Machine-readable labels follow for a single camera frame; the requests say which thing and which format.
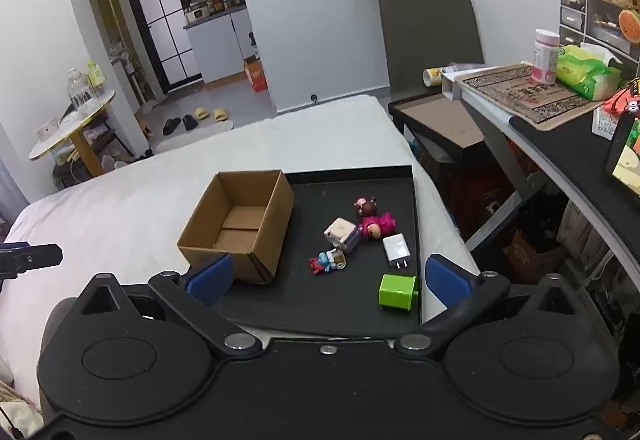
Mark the paper cup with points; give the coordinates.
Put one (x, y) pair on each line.
(435, 75)

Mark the green cube charger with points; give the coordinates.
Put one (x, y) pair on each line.
(395, 292)

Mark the pink lid bottle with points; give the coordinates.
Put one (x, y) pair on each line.
(545, 57)

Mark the yellow label bottle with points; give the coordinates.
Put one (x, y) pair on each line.
(95, 77)

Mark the white and black desk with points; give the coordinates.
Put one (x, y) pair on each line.
(565, 139)

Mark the brown-haired figurine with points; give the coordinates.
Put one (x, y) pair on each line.
(369, 209)

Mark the black framed tablet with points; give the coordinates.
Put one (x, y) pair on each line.
(622, 159)

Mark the red and blue toy figure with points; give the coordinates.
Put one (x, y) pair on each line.
(322, 264)

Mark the pink dinosaur figurine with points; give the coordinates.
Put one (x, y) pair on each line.
(380, 224)

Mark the clear glass jar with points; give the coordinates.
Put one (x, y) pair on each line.
(80, 89)

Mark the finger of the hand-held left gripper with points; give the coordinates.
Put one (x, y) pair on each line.
(30, 257)

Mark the black tray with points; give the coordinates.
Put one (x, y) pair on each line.
(320, 200)

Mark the rice cooker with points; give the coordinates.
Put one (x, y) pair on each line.
(196, 13)

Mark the white cube charger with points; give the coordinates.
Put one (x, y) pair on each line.
(340, 230)

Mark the black slipper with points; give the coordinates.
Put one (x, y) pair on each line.
(190, 122)
(171, 126)

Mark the grey chair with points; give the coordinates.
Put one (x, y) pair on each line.
(425, 44)

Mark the watermelon fan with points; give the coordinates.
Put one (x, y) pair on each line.
(631, 25)

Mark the round side table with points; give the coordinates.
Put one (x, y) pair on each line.
(82, 139)

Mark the patterned desk mat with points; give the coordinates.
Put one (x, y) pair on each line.
(530, 94)

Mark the green tissue pack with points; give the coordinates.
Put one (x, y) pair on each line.
(582, 72)

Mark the grey drawer organizer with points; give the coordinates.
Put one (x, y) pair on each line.
(575, 14)

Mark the orange cardboard box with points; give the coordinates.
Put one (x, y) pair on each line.
(256, 75)

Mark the white kitchen cabinet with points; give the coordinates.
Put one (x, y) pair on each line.
(215, 47)

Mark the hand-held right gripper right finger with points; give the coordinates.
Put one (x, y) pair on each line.
(447, 282)

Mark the white open-ended carton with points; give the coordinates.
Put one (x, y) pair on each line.
(452, 87)

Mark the white charger plug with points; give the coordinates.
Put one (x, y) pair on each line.
(396, 247)

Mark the white floor fan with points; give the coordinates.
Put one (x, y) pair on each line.
(124, 55)

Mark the brown cardboard box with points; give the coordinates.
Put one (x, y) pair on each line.
(250, 230)

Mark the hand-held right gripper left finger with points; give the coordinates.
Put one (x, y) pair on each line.
(212, 276)

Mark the yellow slipper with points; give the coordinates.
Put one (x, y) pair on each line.
(201, 113)
(220, 114)

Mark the black framed glass door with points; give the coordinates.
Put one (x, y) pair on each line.
(160, 9)

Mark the small white box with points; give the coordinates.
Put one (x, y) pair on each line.
(49, 128)

